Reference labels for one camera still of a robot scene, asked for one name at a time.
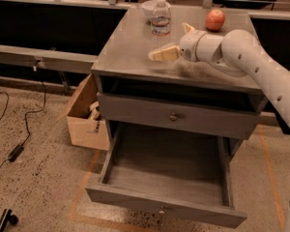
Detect black caster wheel base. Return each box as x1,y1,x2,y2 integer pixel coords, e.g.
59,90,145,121
0,209,18,232

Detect grey metal rail beam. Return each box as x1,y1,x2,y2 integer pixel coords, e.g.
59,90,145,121
0,44,98,73

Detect crumpled items in box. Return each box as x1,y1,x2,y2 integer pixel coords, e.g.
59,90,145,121
89,101,101,121

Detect black power adapter with cable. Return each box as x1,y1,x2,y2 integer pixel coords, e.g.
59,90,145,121
0,82,46,169

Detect open grey middle drawer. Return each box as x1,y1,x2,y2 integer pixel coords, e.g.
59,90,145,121
86,124,247,228

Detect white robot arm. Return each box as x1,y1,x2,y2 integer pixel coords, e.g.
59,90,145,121
148,23,290,128

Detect cardboard box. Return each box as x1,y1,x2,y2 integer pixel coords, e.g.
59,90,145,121
57,74,110,151

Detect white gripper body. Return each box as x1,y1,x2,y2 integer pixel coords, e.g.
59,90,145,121
179,30,206,62

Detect red apple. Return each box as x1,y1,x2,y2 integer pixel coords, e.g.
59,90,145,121
205,9,225,31

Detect grey wooden drawer cabinet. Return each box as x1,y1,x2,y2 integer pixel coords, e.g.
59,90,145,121
92,8,267,155

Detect clear plastic water bottle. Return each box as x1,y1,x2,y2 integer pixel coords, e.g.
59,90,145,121
151,0,171,48

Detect white ceramic bowl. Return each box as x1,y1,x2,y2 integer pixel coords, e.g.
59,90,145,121
142,0,170,21

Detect grey top drawer with knob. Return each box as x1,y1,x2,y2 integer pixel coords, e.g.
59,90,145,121
98,93,259,139

